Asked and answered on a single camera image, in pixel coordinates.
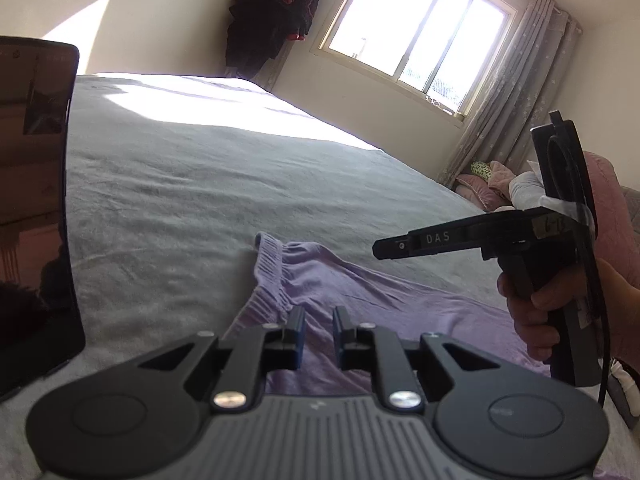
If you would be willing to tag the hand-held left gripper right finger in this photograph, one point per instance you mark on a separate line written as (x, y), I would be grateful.
(340, 335)

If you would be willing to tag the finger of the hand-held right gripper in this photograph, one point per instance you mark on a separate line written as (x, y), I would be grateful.
(395, 249)

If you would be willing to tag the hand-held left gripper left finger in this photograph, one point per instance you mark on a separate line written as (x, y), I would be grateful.
(300, 335)

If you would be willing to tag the purple pants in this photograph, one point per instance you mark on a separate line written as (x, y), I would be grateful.
(375, 285)

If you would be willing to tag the person's right forearm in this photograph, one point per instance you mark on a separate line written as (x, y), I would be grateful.
(622, 310)

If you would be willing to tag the dark hanging clothes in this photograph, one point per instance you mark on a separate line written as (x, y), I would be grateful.
(265, 20)

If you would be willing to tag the person's right hand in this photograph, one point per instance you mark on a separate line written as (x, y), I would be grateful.
(530, 330)

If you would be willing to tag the large pink velvet pillow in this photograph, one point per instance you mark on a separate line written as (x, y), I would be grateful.
(605, 195)

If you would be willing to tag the grey quilted headboard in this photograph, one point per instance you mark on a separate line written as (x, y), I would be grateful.
(631, 215)

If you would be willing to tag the green patterned cushion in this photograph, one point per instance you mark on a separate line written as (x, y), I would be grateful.
(481, 169)

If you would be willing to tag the small pink pillows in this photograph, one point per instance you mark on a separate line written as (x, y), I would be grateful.
(480, 187)

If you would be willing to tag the grey floral curtain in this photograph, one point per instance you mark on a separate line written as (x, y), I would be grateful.
(520, 85)

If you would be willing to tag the window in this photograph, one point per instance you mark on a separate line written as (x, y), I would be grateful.
(400, 25)

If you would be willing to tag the black smartphone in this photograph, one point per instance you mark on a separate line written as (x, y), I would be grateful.
(35, 185)

